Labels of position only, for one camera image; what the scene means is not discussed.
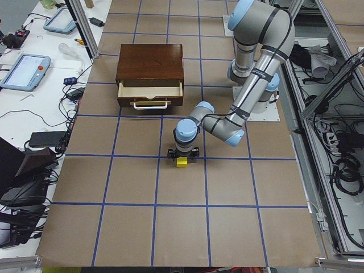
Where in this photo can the aluminium frame post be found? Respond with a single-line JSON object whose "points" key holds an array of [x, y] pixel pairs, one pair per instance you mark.
{"points": [[78, 15]]}

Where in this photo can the near blue teach pendant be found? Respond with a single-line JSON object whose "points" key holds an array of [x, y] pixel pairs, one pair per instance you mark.
{"points": [[26, 73]]}

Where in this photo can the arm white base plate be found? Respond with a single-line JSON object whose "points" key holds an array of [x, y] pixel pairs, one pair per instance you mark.
{"points": [[228, 33], [266, 109]]}

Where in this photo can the far blue teach pendant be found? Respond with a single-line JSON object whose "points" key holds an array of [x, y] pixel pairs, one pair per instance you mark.
{"points": [[61, 22]]}

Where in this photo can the white light bulb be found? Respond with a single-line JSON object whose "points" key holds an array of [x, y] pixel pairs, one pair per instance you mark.
{"points": [[65, 49]]}

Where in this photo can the black laptop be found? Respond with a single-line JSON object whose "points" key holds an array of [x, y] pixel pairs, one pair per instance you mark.
{"points": [[46, 139]]}

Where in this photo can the yellow cube block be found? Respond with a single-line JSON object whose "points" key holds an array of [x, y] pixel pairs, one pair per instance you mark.
{"points": [[181, 162]]}

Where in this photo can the black power adapter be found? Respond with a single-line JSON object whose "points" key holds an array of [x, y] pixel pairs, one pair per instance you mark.
{"points": [[96, 22]]}

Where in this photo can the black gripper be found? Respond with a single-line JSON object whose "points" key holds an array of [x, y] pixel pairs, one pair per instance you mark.
{"points": [[183, 155]]}

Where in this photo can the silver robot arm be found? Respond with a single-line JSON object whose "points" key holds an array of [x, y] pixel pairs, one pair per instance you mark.
{"points": [[264, 36]]}

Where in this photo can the small blue device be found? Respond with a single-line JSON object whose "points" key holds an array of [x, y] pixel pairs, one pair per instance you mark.
{"points": [[70, 81]]}

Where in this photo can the dark wooden drawer cabinet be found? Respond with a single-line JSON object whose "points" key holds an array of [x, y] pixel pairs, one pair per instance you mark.
{"points": [[150, 65]]}

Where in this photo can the blue teach pendant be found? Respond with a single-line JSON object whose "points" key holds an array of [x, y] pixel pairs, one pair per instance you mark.
{"points": [[61, 22], [26, 73]]}

